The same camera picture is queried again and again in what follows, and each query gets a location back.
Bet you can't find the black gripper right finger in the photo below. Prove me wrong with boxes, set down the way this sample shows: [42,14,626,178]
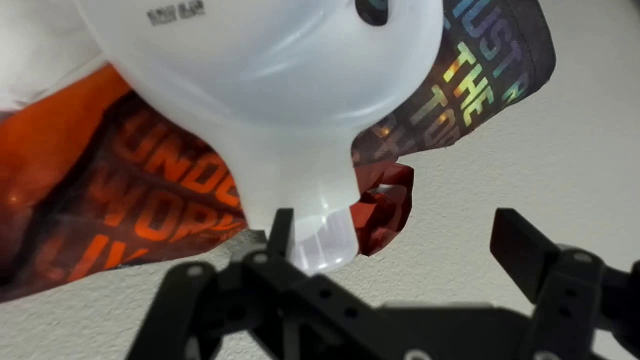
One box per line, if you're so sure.
[488,207,640,360]

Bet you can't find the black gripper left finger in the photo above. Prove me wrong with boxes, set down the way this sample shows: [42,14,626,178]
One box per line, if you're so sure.
[127,207,403,360]

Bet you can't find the black holographic tote bag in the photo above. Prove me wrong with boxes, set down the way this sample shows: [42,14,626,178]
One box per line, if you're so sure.
[351,0,558,166]

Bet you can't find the white cloth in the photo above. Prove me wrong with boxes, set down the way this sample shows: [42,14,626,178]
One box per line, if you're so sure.
[0,0,110,112]

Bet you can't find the orange printed bag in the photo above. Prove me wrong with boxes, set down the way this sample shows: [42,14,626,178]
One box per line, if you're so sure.
[0,61,251,303]

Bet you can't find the white detergent bottle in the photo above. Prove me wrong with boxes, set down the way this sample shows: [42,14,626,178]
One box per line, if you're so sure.
[71,0,446,275]

